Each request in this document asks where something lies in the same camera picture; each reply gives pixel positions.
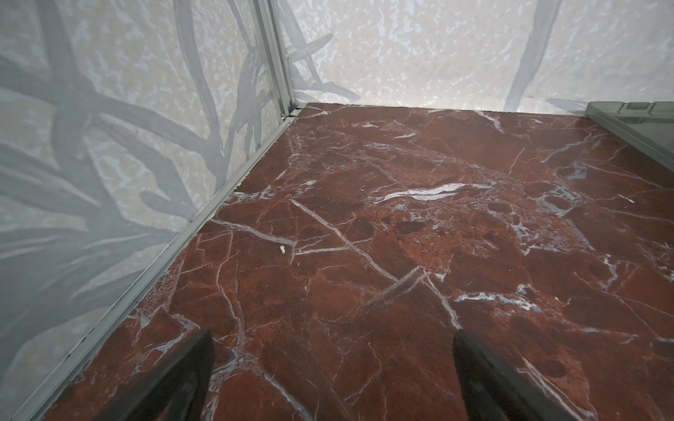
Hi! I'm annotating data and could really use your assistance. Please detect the grey compartment organizer box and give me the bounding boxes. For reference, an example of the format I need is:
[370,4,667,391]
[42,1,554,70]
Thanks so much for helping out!
[584,102,674,171]

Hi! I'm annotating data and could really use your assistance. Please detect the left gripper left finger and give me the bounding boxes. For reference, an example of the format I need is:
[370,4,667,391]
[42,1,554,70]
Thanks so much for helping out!
[95,330,214,420]

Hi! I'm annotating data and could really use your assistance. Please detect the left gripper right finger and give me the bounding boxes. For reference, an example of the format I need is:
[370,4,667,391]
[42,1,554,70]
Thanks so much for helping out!
[453,329,573,420]

